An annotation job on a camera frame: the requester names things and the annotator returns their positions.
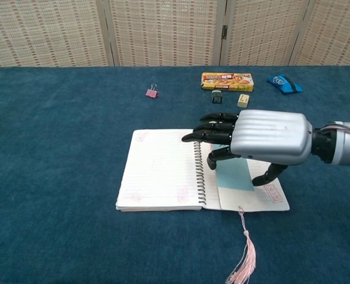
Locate blue bookmark with pink tassel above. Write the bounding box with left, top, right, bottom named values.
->
left=210, top=143, right=257, bottom=284

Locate yellow snack box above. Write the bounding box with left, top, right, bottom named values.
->
left=200, top=72, right=255, bottom=92

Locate woven folding screen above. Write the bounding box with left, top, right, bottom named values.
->
left=0, top=0, right=350, bottom=72

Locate pink binder clip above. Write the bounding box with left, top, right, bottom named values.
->
left=145, top=83, right=160, bottom=99

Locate white spiral notebook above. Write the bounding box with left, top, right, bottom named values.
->
left=115, top=128, right=290, bottom=212

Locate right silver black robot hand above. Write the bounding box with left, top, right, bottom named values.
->
left=181, top=109, right=314, bottom=187

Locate blue snack packet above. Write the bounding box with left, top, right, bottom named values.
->
left=267, top=75, right=303, bottom=95

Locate blue table cloth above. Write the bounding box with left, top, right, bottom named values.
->
left=0, top=65, right=350, bottom=284

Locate beige eraser block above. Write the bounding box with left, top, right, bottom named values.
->
left=236, top=93, right=250, bottom=108

